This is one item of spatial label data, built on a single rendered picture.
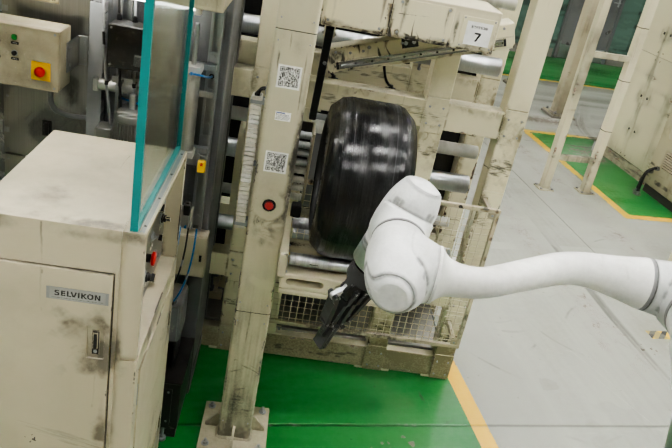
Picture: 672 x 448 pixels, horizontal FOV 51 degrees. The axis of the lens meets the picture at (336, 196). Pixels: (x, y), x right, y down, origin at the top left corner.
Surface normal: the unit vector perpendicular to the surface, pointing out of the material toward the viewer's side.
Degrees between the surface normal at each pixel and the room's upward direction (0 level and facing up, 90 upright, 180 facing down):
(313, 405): 0
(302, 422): 0
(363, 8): 90
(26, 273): 90
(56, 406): 90
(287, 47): 90
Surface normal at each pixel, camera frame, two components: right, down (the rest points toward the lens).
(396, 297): -0.29, 0.43
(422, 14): 0.02, 0.42
